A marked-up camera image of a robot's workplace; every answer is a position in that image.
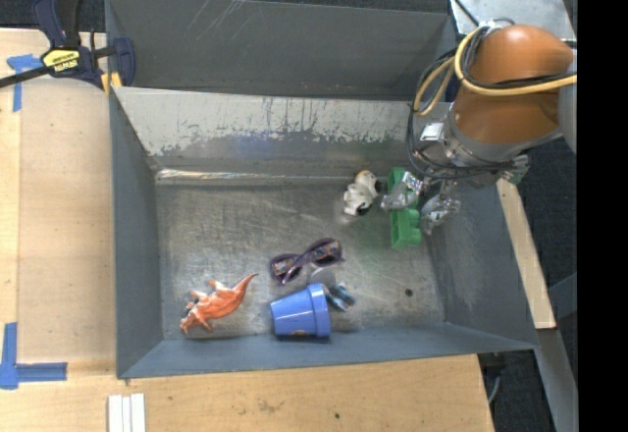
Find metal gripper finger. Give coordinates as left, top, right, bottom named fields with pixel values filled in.
left=420, top=192, right=463, bottom=238
left=380, top=173, right=427, bottom=213

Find green flat block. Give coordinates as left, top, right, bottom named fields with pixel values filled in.
left=386, top=166, right=424, bottom=250

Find white toy dog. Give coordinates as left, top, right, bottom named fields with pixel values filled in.
left=341, top=169, right=385, bottom=218

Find purple sunglasses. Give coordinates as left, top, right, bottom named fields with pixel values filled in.
left=268, top=237, right=345, bottom=286

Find grey and blue small toy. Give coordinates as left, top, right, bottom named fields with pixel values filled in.
left=308, top=267, right=356, bottom=313

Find blue plastic cup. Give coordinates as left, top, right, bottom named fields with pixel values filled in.
left=269, top=282, right=333, bottom=340

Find grey metal bin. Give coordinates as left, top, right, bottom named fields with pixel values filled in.
left=102, top=0, right=542, bottom=380

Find orange toy dinosaur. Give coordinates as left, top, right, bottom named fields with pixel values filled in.
left=179, top=272, right=261, bottom=336

